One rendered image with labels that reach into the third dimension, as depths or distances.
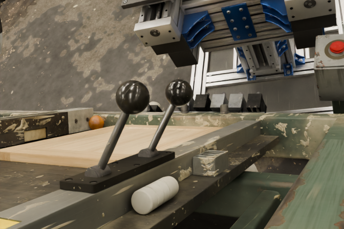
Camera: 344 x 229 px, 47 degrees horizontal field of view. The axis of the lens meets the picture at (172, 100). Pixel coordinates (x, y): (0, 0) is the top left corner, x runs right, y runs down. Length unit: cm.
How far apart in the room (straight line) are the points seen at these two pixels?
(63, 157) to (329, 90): 77
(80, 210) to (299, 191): 21
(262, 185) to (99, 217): 40
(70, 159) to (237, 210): 33
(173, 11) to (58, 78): 182
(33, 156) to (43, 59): 250
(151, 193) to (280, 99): 152
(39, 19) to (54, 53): 55
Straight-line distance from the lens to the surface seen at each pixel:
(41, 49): 340
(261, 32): 151
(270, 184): 77
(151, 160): 54
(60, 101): 290
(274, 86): 200
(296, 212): 34
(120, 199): 48
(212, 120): 114
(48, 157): 81
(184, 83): 53
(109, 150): 46
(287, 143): 109
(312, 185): 42
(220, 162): 67
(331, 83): 119
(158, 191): 49
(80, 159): 76
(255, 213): 65
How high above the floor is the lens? 184
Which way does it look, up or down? 50 degrees down
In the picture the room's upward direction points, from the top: 36 degrees counter-clockwise
